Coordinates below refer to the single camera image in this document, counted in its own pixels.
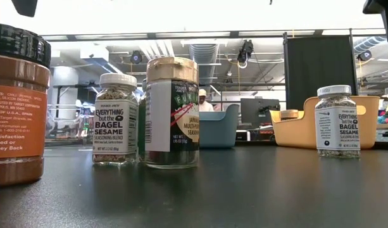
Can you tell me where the green-label oregano spice jar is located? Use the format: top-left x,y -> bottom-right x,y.
0,22 -> 52,187

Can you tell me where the white-lid bagel seasoning jar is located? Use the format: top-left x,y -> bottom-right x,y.
92,73 -> 140,166
314,84 -> 361,159

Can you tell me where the tan-lid furikake seasoning jar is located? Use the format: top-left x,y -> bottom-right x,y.
280,109 -> 299,121
144,56 -> 201,170

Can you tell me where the round black ceiling fixture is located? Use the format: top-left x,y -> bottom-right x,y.
130,49 -> 143,65
357,49 -> 373,63

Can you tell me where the black partition screen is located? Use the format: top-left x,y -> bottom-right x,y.
282,28 -> 359,111

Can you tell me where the colourful cloth pile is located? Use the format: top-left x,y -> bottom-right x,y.
377,104 -> 388,125

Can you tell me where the clear plastic bin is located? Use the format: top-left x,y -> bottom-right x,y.
45,103 -> 94,142

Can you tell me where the long dark background beam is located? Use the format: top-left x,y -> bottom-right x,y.
53,82 -> 286,89

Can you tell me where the black hanging ceiling device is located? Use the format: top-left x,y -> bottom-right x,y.
237,39 -> 254,70

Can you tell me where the yellow plastic bin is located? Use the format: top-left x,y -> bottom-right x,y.
269,96 -> 380,150

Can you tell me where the dark computer monitor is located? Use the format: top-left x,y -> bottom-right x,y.
240,98 -> 281,129

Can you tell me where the person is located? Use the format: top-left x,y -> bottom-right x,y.
198,88 -> 215,112

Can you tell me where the blue plastic bin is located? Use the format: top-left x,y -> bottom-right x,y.
199,103 -> 240,149

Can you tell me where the dark horizontal frame bar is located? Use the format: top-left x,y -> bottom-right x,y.
41,28 -> 387,41

